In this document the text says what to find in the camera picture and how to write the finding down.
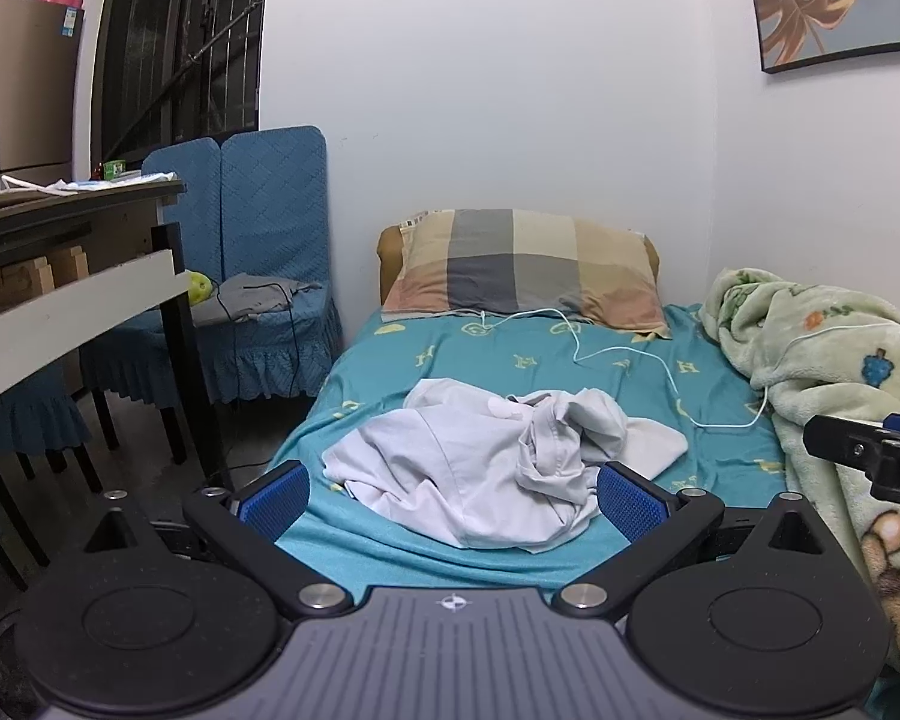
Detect wooden table with white edge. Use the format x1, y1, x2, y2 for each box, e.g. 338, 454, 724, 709
0, 180, 233, 492

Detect white charging cable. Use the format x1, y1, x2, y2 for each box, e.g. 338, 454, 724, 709
461, 307, 900, 432

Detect green fleece printed blanket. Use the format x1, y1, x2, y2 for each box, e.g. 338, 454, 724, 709
701, 266, 900, 698

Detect white papers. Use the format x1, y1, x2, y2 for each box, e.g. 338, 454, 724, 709
45, 171, 182, 194

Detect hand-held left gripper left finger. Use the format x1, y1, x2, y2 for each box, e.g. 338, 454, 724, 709
82, 460, 355, 620

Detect grey cloth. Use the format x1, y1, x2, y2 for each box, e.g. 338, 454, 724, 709
191, 275, 323, 327

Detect dark window with grille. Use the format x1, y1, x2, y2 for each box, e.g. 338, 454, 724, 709
90, 0, 271, 166

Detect bed with teal sheet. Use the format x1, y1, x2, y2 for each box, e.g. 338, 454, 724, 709
274, 304, 788, 605

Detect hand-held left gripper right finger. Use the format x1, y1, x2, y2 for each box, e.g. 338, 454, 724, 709
551, 461, 830, 622

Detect plaid pillow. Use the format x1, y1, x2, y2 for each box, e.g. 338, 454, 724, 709
381, 208, 672, 338

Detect thin black cable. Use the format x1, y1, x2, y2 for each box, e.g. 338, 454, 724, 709
217, 281, 302, 400

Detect white shirt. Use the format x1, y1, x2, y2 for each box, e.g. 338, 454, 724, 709
321, 377, 689, 554

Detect beige refrigerator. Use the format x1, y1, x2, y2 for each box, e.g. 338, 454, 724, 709
0, 0, 87, 173

